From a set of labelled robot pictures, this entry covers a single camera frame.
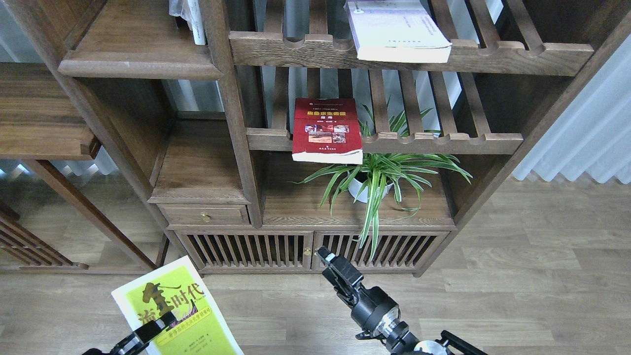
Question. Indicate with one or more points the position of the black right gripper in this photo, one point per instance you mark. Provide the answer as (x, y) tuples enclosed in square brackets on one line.
[(372, 309)]

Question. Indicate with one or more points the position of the yellow green cover book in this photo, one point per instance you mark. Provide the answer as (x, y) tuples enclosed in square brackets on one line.
[(199, 327)]

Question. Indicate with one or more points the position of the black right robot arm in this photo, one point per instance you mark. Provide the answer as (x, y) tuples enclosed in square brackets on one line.
[(411, 345)]

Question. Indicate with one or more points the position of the right slatted cabinet door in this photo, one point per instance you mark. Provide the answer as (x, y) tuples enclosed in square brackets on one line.
[(396, 251)]

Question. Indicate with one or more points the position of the slatted cabinet door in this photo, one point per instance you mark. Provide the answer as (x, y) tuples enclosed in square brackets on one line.
[(396, 251), (251, 251)]

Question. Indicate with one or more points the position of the left slatted cabinet door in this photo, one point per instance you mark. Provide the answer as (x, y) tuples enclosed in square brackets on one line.
[(251, 251)]

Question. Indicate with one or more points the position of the green spider plant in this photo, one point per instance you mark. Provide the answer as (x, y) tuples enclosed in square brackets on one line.
[(376, 175)]

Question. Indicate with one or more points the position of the small wooden drawer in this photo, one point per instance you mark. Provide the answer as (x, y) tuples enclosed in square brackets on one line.
[(204, 214)]

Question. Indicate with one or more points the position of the dark wooden bookshelf unit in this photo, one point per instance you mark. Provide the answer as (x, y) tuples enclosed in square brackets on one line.
[(211, 124)]

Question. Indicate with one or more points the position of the red cover book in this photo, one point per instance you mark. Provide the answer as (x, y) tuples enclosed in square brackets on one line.
[(326, 131)]

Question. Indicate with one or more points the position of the wooden side table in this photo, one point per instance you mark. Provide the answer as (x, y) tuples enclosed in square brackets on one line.
[(39, 124)]

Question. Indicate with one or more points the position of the white purple cover book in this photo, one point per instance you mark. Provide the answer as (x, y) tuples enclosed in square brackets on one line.
[(396, 31)]

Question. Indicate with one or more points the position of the white curtain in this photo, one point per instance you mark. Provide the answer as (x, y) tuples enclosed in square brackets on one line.
[(593, 135)]

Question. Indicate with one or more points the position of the white rolled papers in plastic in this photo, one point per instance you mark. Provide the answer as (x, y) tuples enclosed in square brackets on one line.
[(189, 11)]

